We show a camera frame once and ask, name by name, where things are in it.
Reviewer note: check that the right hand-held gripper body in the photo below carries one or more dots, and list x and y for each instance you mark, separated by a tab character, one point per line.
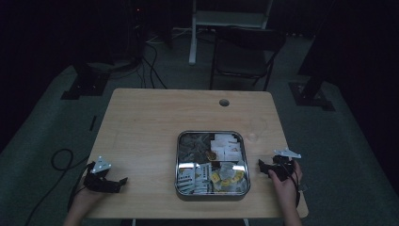
282	169

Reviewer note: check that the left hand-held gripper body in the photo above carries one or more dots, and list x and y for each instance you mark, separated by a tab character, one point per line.
100	182

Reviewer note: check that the dark square compartment box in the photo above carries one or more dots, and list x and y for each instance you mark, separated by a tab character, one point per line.
213	197

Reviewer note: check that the clear square lid gold knob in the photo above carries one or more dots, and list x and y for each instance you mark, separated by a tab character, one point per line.
200	147

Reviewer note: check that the person's right hand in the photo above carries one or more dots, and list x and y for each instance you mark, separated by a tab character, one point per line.
288	188

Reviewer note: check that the person's left hand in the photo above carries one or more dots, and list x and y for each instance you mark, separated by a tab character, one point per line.
83	201

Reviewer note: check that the grey tape piece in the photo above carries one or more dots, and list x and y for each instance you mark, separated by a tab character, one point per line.
303	187

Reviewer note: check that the clear plastic cup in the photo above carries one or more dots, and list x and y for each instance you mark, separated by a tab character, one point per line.
257	130

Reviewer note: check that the pile of yellow-label tea bags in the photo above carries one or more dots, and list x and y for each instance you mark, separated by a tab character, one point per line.
229	179

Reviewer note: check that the pile of white red-print packets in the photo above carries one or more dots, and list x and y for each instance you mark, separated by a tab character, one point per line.
227	147

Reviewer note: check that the short black floor strip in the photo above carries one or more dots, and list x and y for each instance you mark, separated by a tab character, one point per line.
92	123

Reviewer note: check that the row of white black-print packets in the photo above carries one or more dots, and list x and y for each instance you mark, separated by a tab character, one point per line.
193	179

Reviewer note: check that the pile of dark mesh tea bags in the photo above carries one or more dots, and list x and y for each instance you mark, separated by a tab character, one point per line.
193	146

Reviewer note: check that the black stand base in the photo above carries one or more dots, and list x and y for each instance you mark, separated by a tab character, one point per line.
84	86
309	97

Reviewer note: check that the black folding chair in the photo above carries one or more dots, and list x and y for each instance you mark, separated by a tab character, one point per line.
247	56

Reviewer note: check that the dark equipment rack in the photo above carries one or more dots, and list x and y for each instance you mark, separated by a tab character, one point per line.
133	28

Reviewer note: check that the white metal desk frame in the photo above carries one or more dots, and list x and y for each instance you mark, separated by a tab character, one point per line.
229	19

